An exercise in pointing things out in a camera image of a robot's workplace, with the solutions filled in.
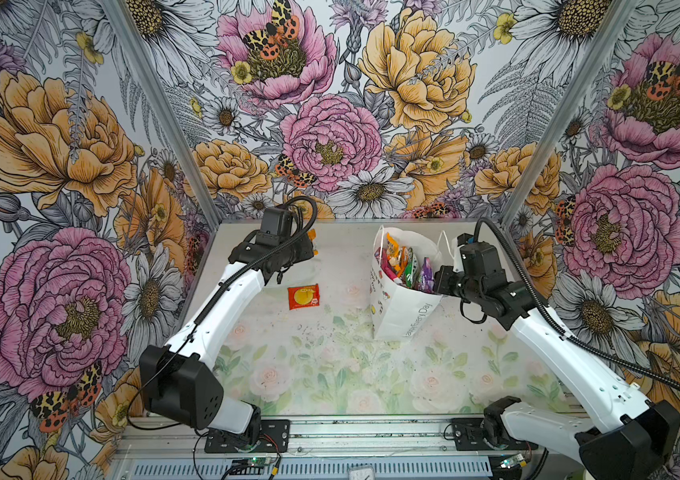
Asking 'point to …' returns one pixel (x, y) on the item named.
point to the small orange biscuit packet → (312, 234)
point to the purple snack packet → (427, 280)
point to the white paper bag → (403, 291)
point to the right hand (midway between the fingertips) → (436, 283)
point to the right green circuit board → (514, 460)
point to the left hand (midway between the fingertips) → (307, 255)
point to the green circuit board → (258, 461)
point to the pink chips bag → (382, 256)
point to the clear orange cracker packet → (392, 246)
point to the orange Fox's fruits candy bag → (403, 262)
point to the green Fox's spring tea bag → (412, 272)
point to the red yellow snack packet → (303, 296)
